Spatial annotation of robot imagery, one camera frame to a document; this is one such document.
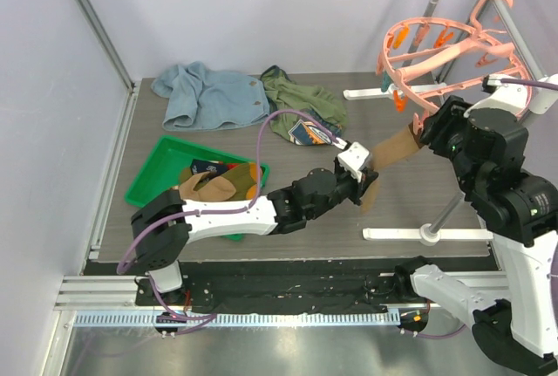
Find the brown ribbed sock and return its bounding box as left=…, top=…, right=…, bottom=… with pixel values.
left=177, top=172, right=236, bottom=202
left=360, top=123, right=423, bottom=214

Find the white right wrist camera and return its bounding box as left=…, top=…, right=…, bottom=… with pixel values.
left=465, top=74, right=557, bottom=118

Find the green plastic tray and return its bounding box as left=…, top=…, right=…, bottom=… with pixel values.
left=125, top=135, right=271, bottom=242

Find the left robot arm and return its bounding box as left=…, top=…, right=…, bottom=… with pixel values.
left=117, top=165, right=378, bottom=305

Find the olive green printed shirt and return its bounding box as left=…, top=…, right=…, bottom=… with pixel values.
left=260, top=65, right=348, bottom=146

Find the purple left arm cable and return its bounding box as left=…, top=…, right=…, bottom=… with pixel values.
left=116, top=108, right=345, bottom=336

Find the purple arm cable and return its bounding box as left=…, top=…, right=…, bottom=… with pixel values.
left=116, top=108, right=345, bottom=336
left=413, top=78, right=558, bottom=340

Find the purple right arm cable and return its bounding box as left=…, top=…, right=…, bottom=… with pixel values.
left=413, top=78, right=558, bottom=340

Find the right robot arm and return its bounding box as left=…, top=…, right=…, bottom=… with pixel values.
left=393, top=96, right=557, bottom=375

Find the olive orange sock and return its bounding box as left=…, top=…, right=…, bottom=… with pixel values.
left=216, top=162, right=261, bottom=201

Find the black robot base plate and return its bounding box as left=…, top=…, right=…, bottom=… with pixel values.
left=85, top=257, right=480, bottom=314

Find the pink round clip hanger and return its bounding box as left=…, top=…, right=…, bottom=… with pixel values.
left=376, top=0, right=530, bottom=114

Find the light blue denim garment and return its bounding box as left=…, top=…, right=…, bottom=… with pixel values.
left=151, top=62, right=270, bottom=132

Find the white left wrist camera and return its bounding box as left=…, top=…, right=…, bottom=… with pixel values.
left=334, top=140, right=371, bottom=179

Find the navy santa sock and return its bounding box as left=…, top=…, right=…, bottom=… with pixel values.
left=190, top=159, right=228, bottom=175

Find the grey drying rack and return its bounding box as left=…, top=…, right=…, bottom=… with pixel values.
left=362, top=0, right=545, bottom=246

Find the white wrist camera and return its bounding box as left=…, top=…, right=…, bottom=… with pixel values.
left=334, top=140, right=371, bottom=179
left=465, top=74, right=557, bottom=118

